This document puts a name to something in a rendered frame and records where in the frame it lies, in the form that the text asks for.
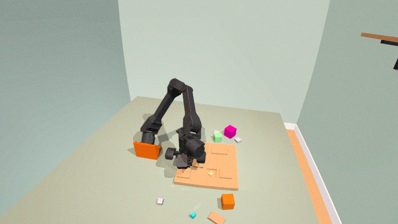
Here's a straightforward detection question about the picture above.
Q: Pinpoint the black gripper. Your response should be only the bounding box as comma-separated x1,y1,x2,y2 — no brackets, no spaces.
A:
165,146,206,164

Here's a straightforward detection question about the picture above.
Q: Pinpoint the magenta cube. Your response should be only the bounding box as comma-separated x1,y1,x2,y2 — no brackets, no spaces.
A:
224,125,237,139

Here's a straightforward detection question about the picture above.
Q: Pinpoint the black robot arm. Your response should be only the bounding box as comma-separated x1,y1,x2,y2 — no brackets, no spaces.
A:
140,78,205,169

